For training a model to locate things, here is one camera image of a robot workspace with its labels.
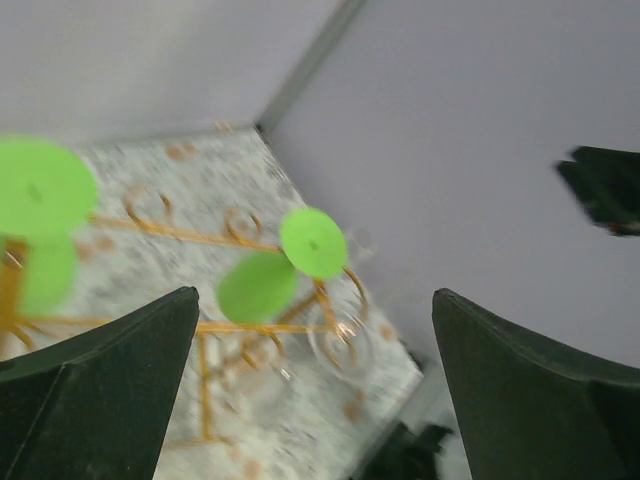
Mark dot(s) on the floral patterned table cloth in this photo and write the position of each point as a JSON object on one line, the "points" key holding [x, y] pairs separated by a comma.
{"points": [[294, 371]]}

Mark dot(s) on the green wine glass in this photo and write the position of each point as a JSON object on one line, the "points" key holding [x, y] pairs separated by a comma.
{"points": [[47, 192], [263, 283]]}

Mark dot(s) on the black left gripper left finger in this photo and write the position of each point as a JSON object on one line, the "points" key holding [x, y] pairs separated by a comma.
{"points": [[97, 406]]}

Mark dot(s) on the aluminium frame post right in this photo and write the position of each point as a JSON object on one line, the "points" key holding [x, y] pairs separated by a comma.
{"points": [[308, 65]]}

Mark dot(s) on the green wine glass right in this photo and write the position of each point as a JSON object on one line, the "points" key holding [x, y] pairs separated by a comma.
{"points": [[263, 283]]}

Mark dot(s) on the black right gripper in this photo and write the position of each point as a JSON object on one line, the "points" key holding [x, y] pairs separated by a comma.
{"points": [[605, 184]]}

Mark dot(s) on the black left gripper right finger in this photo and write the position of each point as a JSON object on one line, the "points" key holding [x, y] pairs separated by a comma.
{"points": [[530, 395]]}

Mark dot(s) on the green wine glass left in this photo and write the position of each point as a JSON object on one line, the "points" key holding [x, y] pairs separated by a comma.
{"points": [[47, 192]]}

